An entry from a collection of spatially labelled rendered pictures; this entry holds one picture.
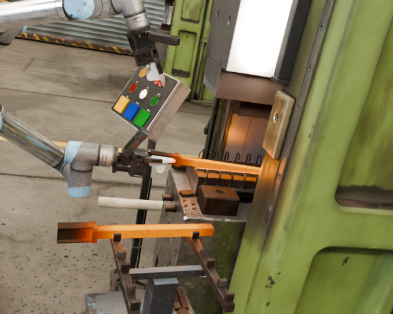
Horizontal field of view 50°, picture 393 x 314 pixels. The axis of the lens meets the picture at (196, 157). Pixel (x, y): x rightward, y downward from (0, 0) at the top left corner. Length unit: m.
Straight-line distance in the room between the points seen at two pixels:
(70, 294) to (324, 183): 1.63
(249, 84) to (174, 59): 5.01
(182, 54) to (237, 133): 4.70
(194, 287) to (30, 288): 1.16
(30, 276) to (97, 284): 0.36
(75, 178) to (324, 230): 0.80
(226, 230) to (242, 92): 0.44
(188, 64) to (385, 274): 5.30
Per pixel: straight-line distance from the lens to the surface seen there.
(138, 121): 1.88
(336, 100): 1.03
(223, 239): 1.41
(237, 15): 1.27
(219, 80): 1.34
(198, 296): 1.53
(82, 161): 1.42
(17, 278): 2.51
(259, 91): 1.38
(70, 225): 1.08
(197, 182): 1.45
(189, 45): 6.33
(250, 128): 1.70
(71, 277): 2.51
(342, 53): 1.01
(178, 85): 1.84
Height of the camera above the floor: 1.57
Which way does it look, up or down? 21 degrees down
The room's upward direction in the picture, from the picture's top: 11 degrees clockwise
